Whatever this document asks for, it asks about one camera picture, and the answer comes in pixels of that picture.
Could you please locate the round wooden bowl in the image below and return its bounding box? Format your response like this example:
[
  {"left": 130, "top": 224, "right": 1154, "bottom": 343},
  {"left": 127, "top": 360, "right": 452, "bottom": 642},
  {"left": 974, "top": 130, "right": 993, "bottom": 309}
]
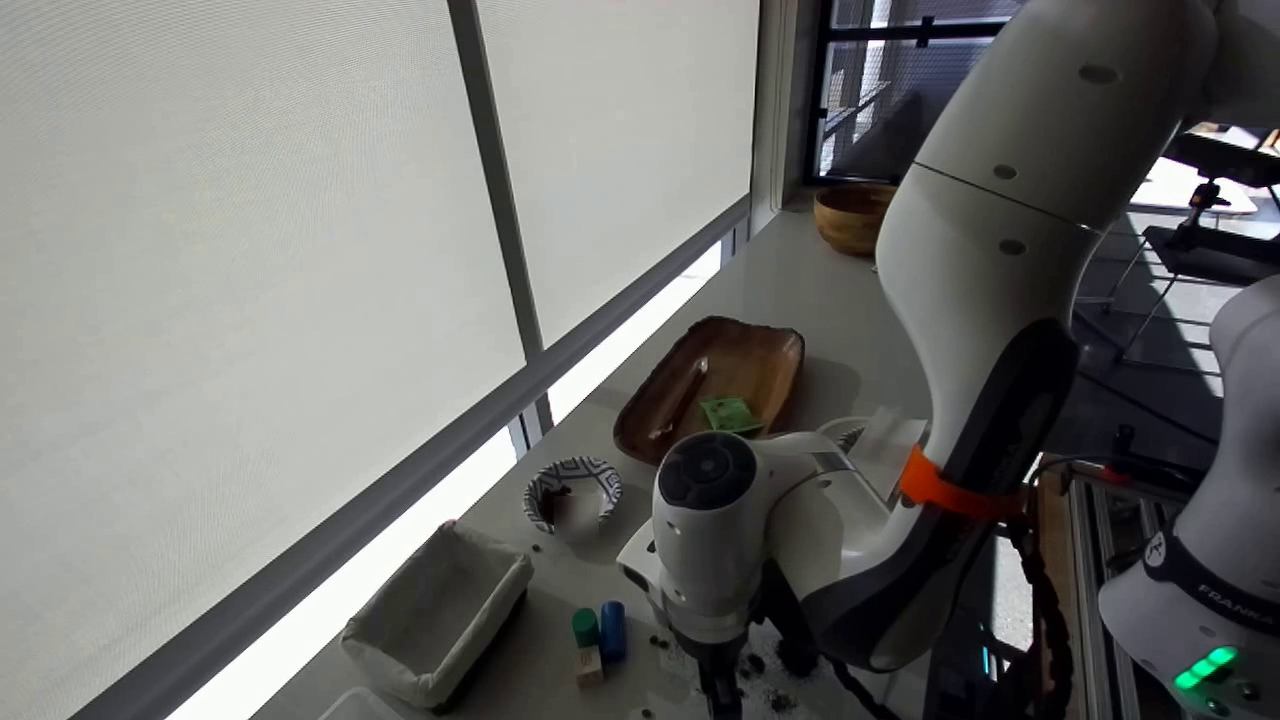
[{"left": 812, "top": 175, "right": 900, "bottom": 259}]

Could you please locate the brown wooden tray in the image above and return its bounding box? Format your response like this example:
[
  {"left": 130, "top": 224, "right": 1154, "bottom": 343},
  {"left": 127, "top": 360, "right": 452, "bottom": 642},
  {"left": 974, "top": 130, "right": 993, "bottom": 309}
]
[{"left": 610, "top": 311, "right": 812, "bottom": 466}]

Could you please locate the white rectangular dish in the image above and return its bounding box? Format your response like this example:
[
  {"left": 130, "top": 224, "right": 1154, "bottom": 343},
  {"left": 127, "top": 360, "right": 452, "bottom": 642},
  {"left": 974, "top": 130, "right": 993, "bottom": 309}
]
[{"left": 336, "top": 520, "right": 535, "bottom": 712}]

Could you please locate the white roller blind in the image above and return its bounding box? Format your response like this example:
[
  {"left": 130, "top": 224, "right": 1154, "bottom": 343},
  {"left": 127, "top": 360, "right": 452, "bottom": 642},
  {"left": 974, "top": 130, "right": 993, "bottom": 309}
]
[
  {"left": 477, "top": 0, "right": 762, "bottom": 353},
  {"left": 0, "top": 0, "right": 532, "bottom": 720}
]

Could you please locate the grey window sill frame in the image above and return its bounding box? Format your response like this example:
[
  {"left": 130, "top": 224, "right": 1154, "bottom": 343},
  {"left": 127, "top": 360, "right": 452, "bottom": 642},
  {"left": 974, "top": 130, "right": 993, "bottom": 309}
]
[{"left": 72, "top": 193, "right": 762, "bottom": 720}]

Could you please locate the orange cable strap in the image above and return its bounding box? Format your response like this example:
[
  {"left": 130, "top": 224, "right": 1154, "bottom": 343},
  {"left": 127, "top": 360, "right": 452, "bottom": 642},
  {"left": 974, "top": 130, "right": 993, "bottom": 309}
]
[{"left": 897, "top": 445, "right": 1032, "bottom": 525}]

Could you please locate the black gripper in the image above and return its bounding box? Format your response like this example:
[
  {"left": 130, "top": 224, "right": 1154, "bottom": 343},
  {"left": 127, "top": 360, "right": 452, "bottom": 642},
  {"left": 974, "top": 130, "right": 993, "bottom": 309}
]
[{"left": 681, "top": 634, "right": 751, "bottom": 720}]

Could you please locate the wooden spoon stick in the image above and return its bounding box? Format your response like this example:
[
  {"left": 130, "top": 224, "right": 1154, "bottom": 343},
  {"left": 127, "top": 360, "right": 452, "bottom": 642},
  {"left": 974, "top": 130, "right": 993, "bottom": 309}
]
[{"left": 644, "top": 353, "right": 711, "bottom": 447}]

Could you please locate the blue cylinder block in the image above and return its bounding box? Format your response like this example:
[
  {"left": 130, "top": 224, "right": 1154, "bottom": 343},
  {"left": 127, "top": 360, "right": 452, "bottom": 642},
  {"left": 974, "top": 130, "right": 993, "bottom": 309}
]
[{"left": 599, "top": 595, "right": 634, "bottom": 669}]

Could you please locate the green packet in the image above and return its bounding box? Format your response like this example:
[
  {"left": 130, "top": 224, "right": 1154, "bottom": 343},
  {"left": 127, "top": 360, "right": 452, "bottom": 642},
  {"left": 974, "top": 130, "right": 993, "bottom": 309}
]
[{"left": 701, "top": 392, "right": 760, "bottom": 439}]

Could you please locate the grey window mullion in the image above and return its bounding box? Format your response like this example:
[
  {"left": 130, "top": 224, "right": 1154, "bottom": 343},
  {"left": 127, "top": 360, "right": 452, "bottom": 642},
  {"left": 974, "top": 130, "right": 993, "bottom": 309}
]
[{"left": 445, "top": 0, "right": 553, "bottom": 452}]

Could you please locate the folded white napkin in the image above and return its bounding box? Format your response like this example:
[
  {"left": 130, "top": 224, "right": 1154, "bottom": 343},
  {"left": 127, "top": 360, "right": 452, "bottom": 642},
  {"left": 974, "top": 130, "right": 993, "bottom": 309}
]
[{"left": 852, "top": 406, "right": 933, "bottom": 462}]

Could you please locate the black framed glass partition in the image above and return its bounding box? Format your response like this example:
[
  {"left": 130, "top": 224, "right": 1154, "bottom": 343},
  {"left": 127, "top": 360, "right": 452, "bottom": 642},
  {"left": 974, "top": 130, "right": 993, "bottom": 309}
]
[{"left": 804, "top": 0, "right": 1020, "bottom": 193}]

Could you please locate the small patterned bowl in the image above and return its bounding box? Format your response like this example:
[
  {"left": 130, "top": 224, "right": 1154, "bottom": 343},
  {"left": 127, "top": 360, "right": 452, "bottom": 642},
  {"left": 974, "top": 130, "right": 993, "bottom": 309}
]
[{"left": 524, "top": 456, "right": 622, "bottom": 541}]

